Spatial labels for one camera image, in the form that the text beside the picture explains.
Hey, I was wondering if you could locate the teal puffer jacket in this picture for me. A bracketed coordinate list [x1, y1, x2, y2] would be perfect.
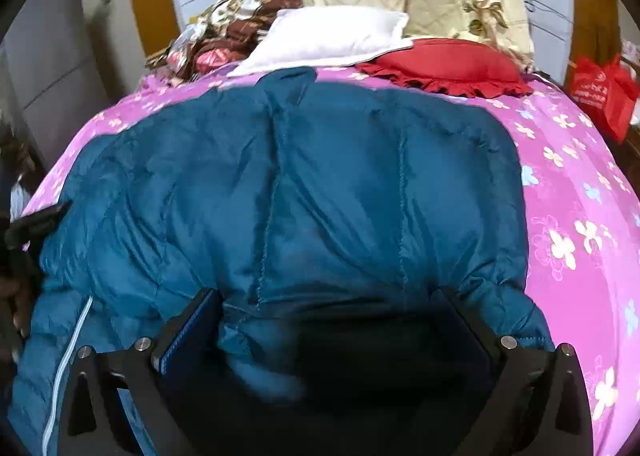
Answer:
[8, 68, 552, 455]

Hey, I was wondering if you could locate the pink floral bed sheet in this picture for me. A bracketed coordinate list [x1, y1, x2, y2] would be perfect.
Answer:
[52, 68, 639, 455]

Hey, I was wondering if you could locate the red shopping bag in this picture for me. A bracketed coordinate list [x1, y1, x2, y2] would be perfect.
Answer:
[570, 54, 639, 144]

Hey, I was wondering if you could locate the grey wardrobe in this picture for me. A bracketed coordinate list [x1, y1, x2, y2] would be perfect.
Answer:
[3, 0, 110, 168]

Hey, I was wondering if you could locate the red ruffled pillow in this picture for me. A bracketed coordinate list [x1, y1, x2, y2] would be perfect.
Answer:
[356, 38, 533, 99]

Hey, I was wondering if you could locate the brown patterned blanket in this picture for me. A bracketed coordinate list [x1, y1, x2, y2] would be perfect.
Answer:
[145, 0, 303, 82]

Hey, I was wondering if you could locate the white folded cloth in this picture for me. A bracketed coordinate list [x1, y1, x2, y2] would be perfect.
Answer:
[230, 6, 413, 77]

